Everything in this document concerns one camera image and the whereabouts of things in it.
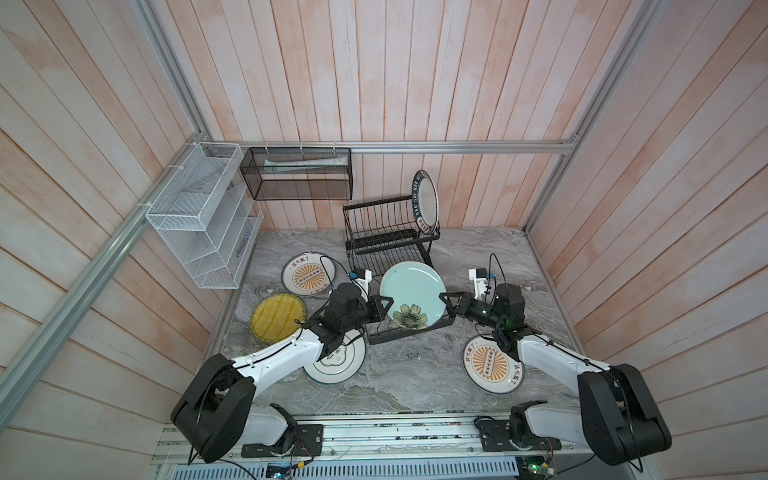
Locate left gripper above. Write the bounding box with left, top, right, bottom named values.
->
left=342, top=294, right=395, bottom=332

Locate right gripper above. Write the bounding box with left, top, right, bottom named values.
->
left=439, top=291, right=504, bottom=331

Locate mint green flower plate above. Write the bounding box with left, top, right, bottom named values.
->
left=380, top=261, right=447, bottom=330

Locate green rim white plate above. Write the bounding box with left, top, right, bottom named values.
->
left=411, top=170, right=439, bottom=235

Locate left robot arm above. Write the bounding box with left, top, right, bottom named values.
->
left=171, top=282, right=394, bottom=463

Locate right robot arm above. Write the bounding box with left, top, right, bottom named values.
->
left=439, top=284, right=672, bottom=466

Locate black two-tier dish rack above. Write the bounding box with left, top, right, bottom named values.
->
left=342, top=193, right=457, bottom=346

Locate orange sunburst plate left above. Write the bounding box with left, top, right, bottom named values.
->
left=281, top=252, right=336, bottom=296

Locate orange sunburst plate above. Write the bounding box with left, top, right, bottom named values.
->
left=281, top=252, right=336, bottom=296
left=462, top=336, right=525, bottom=394

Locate white plate green clover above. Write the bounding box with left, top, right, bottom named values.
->
left=303, top=332, right=367, bottom=385

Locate orange sunburst plate right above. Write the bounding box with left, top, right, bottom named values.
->
left=462, top=336, right=525, bottom=394

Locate yellow round plate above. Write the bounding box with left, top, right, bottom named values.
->
left=250, top=293, right=307, bottom=344

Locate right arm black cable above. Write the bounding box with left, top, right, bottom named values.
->
left=485, top=251, right=511, bottom=289

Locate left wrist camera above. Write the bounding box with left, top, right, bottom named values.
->
left=349, top=268, right=373, bottom=301

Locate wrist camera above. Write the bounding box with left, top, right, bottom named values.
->
left=468, top=268, right=490, bottom=301
left=349, top=268, right=373, bottom=301

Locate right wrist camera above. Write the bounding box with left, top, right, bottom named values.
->
left=468, top=268, right=490, bottom=301

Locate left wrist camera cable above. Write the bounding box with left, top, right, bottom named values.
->
left=317, top=254, right=361, bottom=289

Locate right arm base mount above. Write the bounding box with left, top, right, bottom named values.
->
left=473, top=416, right=562, bottom=452

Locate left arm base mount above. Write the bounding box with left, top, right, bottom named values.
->
left=241, top=424, right=324, bottom=458

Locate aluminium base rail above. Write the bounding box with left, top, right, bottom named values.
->
left=150, top=412, right=592, bottom=470

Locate black mesh wall basket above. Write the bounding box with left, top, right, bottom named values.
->
left=240, top=146, right=354, bottom=201

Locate white wire mesh shelf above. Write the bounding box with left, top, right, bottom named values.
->
left=146, top=142, right=264, bottom=290

